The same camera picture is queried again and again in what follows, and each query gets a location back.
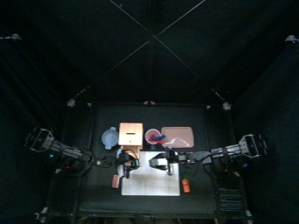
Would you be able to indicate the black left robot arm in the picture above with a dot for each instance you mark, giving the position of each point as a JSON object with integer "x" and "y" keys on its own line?
{"x": 57, "y": 147}

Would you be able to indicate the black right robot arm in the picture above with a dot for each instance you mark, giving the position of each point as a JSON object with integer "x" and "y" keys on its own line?
{"x": 233, "y": 151}

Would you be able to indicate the orange sushi roll half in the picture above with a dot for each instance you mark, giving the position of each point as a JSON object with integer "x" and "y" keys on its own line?
{"x": 114, "y": 181}
{"x": 185, "y": 185}

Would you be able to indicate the wooden drawer box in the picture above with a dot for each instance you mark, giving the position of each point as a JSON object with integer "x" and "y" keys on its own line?
{"x": 130, "y": 134}

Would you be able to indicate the clear plastic bag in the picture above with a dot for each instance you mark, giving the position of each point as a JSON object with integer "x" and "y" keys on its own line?
{"x": 177, "y": 143}

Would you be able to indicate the red toy piece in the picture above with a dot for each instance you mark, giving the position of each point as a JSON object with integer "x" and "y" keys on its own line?
{"x": 157, "y": 141}

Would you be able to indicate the white cutting board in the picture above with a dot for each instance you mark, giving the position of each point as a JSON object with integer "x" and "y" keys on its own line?
{"x": 151, "y": 182}

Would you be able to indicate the blue toy piece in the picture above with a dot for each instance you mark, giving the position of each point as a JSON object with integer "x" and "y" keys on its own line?
{"x": 159, "y": 137}

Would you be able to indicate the pink rectangular tray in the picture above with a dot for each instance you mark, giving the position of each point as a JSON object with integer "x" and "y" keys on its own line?
{"x": 177, "y": 133}

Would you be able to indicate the white text label sticker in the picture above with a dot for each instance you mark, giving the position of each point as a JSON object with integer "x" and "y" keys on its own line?
{"x": 229, "y": 199}

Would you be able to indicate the silver frame clamp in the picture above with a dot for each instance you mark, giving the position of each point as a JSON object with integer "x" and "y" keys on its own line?
{"x": 291, "y": 38}
{"x": 14, "y": 37}
{"x": 225, "y": 106}
{"x": 148, "y": 102}
{"x": 70, "y": 102}

